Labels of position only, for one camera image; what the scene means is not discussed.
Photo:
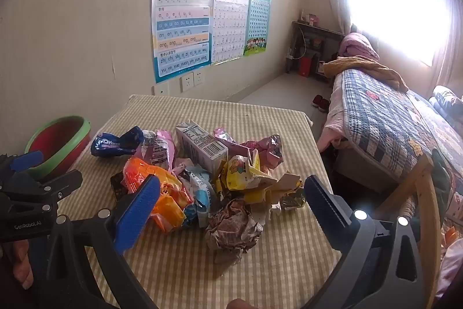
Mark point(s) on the red slipper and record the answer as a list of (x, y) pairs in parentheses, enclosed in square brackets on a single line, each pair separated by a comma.
[(317, 101), (324, 105)]

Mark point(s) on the white milk carton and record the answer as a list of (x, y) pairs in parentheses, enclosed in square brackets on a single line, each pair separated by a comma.
[(200, 146)]

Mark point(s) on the beige striped mattress table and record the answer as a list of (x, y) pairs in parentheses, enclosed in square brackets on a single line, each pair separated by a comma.
[(217, 106)]

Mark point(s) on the window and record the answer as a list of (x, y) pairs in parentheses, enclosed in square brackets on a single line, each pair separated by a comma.
[(398, 1)]

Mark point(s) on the teal chart poster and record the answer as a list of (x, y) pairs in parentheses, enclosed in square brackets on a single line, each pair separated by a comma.
[(258, 21)]

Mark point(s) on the person's left hand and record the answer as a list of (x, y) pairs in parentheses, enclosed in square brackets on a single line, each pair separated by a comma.
[(21, 269)]

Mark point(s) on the pink foil wrapper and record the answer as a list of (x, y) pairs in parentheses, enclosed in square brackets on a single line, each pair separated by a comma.
[(266, 149)]

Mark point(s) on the red box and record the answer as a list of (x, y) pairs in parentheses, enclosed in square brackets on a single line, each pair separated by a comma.
[(304, 65)]

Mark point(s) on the person's right hand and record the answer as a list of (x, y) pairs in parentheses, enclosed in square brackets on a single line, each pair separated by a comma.
[(241, 304)]

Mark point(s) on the grey blue cloth bundle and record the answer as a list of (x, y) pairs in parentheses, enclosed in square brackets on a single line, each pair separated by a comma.
[(448, 101)]

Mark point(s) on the pink bed sheet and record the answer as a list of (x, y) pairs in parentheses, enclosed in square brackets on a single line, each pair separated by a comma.
[(331, 128)]

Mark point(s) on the red bin with green rim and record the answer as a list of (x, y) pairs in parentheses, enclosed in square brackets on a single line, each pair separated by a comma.
[(54, 146)]

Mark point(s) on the green cloth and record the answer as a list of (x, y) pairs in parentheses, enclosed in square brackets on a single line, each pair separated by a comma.
[(441, 182)]

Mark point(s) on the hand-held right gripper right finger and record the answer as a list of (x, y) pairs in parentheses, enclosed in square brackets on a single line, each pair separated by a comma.
[(325, 204)]

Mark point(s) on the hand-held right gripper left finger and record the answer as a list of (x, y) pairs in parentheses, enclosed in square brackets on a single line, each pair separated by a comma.
[(139, 211)]

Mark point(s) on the paper ball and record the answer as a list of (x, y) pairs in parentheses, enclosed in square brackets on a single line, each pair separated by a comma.
[(231, 229)]

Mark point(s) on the dark brown wrapper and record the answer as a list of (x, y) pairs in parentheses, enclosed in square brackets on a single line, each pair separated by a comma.
[(117, 186)]

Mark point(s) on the blue cookie wrapper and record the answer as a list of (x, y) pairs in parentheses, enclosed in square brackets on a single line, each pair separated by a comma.
[(108, 146)]

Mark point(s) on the silver foil wrapper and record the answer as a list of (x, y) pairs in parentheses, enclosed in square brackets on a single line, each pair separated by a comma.
[(293, 199)]

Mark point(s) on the light blue silver wrapper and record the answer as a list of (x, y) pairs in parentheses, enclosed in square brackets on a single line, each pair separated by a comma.
[(200, 189)]

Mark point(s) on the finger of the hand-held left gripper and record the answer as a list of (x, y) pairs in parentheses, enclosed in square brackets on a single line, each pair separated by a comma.
[(59, 186), (23, 160)]

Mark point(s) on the pale chart poster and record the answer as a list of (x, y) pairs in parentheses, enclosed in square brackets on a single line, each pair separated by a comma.
[(229, 19)]

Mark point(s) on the wooden chair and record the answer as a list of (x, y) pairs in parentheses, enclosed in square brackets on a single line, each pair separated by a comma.
[(427, 207)]

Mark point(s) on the pale pink pouch wrapper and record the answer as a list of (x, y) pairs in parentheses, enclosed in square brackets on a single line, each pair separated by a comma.
[(161, 149)]

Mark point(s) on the orange snack wrapper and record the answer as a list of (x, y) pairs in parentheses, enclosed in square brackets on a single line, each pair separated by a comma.
[(162, 186)]

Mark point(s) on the blue bordered letter poster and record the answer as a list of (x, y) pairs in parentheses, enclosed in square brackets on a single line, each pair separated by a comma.
[(181, 19)]

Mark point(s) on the yellow bear print wrapper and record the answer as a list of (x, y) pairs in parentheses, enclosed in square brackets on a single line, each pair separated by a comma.
[(238, 171)]

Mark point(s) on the yellow blanket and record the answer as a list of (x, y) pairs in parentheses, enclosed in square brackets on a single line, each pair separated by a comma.
[(365, 68)]

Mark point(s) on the pink rolled duvet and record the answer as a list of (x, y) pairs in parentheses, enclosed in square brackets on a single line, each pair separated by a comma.
[(356, 46)]

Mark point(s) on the small white wall socket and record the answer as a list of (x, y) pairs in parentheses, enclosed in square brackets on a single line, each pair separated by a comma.
[(160, 90)]

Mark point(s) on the small pink snack wrapper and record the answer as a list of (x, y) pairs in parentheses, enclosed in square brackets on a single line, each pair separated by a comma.
[(224, 137)]

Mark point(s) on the dark storage shelf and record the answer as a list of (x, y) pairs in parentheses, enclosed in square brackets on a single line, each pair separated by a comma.
[(314, 37)]

